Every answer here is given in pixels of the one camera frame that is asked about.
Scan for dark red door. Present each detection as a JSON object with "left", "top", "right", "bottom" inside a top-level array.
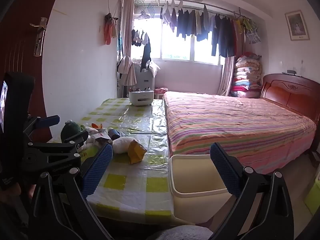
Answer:
[{"left": 0, "top": 0, "right": 66, "bottom": 142}]

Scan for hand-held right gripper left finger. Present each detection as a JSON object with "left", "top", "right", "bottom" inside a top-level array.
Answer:
[{"left": 27, "top": 143, "right": 113, "bottom": 240}]

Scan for white plastic bag red print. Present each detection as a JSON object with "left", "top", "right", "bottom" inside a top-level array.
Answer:
[{"left": 85, "top": 126, "right": 111, "bottom": 146}]

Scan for white soft toy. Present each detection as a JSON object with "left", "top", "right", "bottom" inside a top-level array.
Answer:
[{"left": 112, "top": 137, "right": 134, "bottom": 154}]

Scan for cream plastic trash bin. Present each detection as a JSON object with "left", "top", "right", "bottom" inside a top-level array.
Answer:
[{"left": 169, "top": 154, "right": 240, "bottom": 224}]

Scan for large bright window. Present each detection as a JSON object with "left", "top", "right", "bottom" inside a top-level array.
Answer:
[{"left": 132, "top": 17, "right": 225, "bottom": 66}]

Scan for person's right leg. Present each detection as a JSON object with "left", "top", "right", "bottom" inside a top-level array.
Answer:
[{"left": 146, "top": 224, "right": 213, "bottom": 240}]

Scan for pink box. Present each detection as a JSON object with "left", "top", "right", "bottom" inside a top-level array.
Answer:
[{"left": 154, "top": 87, "right": 167, "bottom": 99}]

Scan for orange hanging cloth bags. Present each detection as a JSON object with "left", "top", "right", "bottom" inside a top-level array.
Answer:
[{"left": 104, "top": 12, "right": 119, "bottom": 45}]

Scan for white desk organizer box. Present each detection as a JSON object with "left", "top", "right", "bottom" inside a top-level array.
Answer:
[{"left": 129, "top": 87, "right": 153, "bottom": 107}]

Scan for wooden bed headboard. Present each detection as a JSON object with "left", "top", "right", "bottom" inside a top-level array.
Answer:
[{"left": 260, "top": 73, "right": 320, "bottom": 155}]

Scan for green plastic box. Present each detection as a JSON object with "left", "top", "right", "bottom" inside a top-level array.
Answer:
[{"left": 304, "top": 174, "right": 320, "bottom": 216}]

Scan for yellow snack bag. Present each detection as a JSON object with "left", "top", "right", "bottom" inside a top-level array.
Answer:
[{"left": 127, "top": 140, "right": 148, "bottom": 165}]

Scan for white air cooler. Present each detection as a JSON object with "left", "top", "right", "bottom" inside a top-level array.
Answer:
[{"left": 132, "top": 66, "right": 160, "bottom": 94}]

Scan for green wire rack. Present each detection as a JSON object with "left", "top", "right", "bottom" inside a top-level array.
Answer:
[{"left": 134, "top": 0, "right": 158, "bottom": 20}]

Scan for hanger with small socks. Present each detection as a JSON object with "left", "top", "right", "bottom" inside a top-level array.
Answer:
[{"left": 131, "top": 29, "right": 150, "bottom": 47}]

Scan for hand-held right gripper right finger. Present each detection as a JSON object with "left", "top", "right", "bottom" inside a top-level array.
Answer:
[{"left": 209, "top": 142, "right": 294, "bottom": 240}]

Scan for beige tied curtain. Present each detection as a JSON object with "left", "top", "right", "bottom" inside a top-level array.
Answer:
[{"left": 117, "top": 0, "right": 137, "bottom": 86}]

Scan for striped bed sheet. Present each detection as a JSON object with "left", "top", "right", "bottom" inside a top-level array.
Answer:
[{"left": 163, "top": 91, "right": 317, "bottom": 175}]

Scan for dark green plush toy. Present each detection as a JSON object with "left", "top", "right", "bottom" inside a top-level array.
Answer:
[{"left": 61, "top": 121, "right": 84, "bottom": 143}]

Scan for black hanging garment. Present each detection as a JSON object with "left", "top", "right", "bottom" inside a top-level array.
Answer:
[{"left": 140, "top": 36, "right": 153, "bottom": 73}]

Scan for green checkered plastic tablecloth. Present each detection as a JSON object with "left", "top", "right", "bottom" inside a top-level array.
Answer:
[{"left": 46, "top": 97, "right": 190, "bottom": 225}]

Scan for framed wall picture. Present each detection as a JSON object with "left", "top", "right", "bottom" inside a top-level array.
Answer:
[{"left": 285, "top": 10, "right": 310, "bottom": 41}]

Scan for metal clothes rail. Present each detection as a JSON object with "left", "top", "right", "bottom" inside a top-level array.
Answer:
[{"left": 135, "top": 0, "right": 250, "bottom": 18}]

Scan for metal door handle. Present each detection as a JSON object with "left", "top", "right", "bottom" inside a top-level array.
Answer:
[{"left": 29, "top": 17, "right": 48, "bottom": 57}]

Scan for row of hanging clothes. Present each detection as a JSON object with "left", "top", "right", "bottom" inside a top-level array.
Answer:
[{"left": 160, "top": 0, "right": 262, "bottom": 58}]

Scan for brown bottle blue label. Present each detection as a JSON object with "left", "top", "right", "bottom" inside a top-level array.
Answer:
[{"left": 107, "top": 127, "right": 121, "bottom": 141}]

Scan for beige straight curtain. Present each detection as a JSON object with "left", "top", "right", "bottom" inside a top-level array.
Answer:
[{"left": 217, "top": 56, "right": 237, "bottom": 96}]

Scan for stack of folded quilts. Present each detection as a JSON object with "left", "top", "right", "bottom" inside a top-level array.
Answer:
[{"left": 231, "top": 52, "right": 263, "bottom": 98}]

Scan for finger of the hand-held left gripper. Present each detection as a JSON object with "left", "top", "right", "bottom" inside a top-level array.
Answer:
[
  {"left": 26, "top": 131, "right": 89, "bottom": 157},
  {"left": 24, "top": 115, "right": 60, "bottom": 140}
]

